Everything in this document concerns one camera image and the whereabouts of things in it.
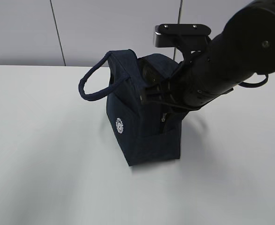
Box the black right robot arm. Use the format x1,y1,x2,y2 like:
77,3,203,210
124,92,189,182
140,0,275,112

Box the dark navy fabric lunch bag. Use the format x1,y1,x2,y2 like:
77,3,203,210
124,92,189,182
78,50,185,166

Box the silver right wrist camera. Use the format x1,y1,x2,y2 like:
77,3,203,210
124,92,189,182
153,23,211,51

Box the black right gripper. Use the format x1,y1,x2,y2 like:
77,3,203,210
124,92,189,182
140,79,191,112

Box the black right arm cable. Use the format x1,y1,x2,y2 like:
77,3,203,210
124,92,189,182
241,74,269,89

